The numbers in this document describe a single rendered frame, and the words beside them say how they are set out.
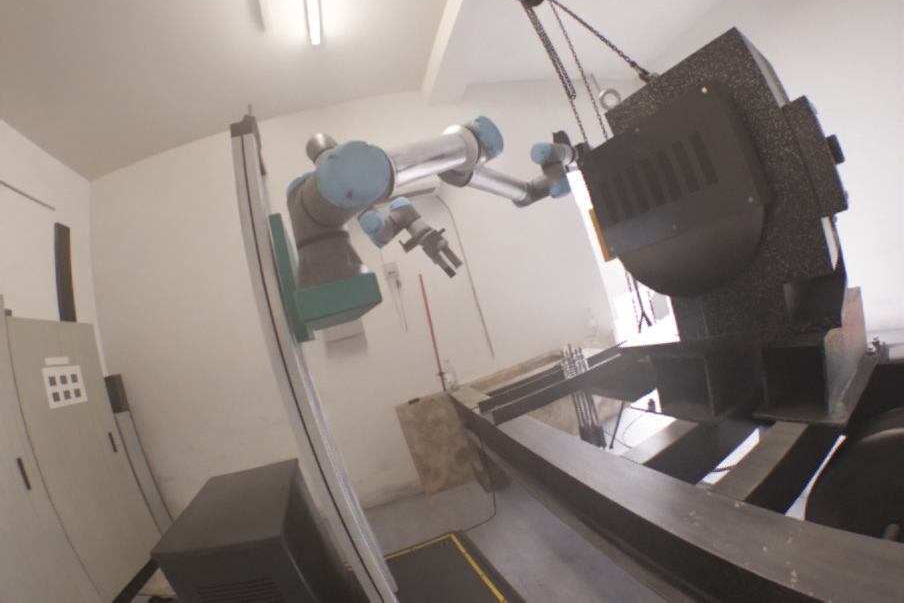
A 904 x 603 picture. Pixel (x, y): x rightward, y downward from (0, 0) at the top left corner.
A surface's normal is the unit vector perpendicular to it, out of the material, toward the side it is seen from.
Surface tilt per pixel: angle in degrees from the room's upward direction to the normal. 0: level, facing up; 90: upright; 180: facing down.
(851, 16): 90
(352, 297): 90
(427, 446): 90
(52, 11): 180
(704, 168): 90
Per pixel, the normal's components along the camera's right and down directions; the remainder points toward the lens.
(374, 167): 0.56, -0.22
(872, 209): -0.93, 0.25
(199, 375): 0.22, -0.17
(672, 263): -0.86, 0.20
